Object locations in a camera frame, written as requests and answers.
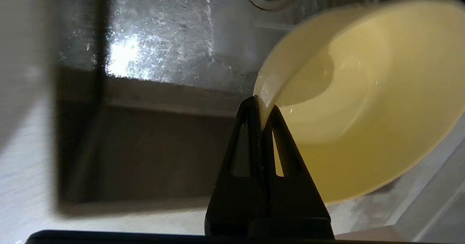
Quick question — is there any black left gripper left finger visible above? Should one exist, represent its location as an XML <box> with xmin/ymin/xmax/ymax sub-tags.
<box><xmin>205</xmin><ymin>96</ymin><xmax>268</xmax><ymax>237</ymax></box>

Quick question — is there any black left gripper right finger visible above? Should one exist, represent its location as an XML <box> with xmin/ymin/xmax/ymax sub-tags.
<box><xmin>260</xmin><ymin>105</ymin><xmax>335</xmax><ymax>239</ymax></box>

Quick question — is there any yellow plastic bowl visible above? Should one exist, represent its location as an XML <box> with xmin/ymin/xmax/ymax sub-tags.
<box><xmin>253</xmin><ymin>0</ymin><xmax>465</xmax><ymax>205</ymax></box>

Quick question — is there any stainless steel sink basin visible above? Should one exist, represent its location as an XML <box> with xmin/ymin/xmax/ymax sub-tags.
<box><xmin>54</xmin><ymin>0</ymin><xmax>465</xmax><ymax>215</ymax></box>

